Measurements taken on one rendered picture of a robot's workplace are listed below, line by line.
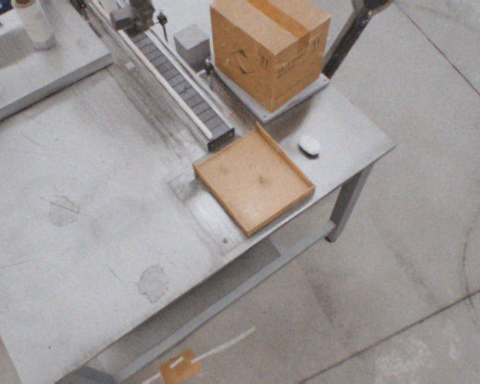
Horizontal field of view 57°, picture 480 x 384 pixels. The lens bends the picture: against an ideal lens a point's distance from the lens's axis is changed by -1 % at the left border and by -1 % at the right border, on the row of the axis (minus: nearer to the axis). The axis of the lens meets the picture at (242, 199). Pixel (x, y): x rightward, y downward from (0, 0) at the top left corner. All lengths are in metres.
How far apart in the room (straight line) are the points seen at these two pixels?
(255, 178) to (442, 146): 1.51
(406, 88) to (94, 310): 2.22
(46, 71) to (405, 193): 1.78
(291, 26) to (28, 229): 1.01
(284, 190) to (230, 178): 0.18
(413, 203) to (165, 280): 1.53
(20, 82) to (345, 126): 1.15
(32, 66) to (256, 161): 0.89
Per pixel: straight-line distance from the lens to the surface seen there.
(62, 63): 1.80
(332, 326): 2.14
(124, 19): 1.55
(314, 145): 1.47
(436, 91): 2.96
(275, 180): 1.42
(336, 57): 2.12
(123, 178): 1.48
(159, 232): 1.37
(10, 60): 1.89
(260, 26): 1.43
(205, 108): 1.53
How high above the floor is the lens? 2.06
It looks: 63 degrees down
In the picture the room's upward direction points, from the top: 2 degrees counter-clockwise
